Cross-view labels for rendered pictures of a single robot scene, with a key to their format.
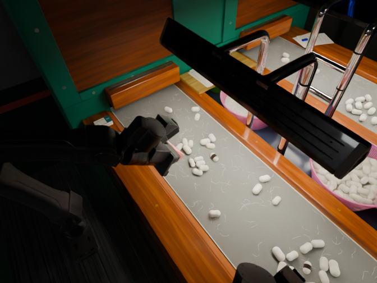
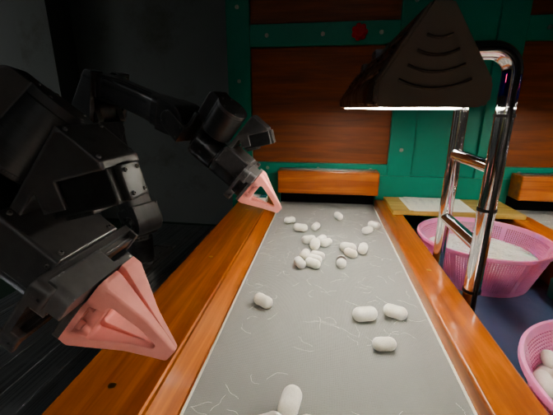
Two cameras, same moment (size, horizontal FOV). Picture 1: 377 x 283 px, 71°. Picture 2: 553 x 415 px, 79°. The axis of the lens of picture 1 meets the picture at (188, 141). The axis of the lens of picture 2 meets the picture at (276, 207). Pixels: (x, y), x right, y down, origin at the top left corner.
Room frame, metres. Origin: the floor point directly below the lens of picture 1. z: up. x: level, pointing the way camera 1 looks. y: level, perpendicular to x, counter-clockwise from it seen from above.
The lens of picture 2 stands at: (0.01, -0.38, 1.04)
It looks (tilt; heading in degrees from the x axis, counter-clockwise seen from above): 17 degrees down; 41
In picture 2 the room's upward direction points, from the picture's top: straight up
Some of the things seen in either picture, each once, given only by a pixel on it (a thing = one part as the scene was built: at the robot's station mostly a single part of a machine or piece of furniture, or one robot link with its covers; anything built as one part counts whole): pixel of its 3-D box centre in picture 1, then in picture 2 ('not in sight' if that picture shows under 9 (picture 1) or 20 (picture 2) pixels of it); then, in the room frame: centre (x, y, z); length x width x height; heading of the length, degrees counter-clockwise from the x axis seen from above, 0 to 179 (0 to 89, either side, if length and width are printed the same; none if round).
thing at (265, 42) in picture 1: (253, 117); (415, 195); (0.57, -0.20, 0.90); 0.20 x 0.19 x 0.45; 33
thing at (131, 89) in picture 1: (144, 83); (327, 180); (0.86, 0.16, 0.83); 0.30 x 0.06 x 0.07; 123
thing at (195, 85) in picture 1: (218, 71); (448, 207); (1.01, -0.15, 0.77); 0.33 x 0.15 x 0.01; 123
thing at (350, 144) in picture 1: (239, 76); (374, 83); (0.53, -0.13, 1.08); 0.62 x 0.08 x 0.07; 33
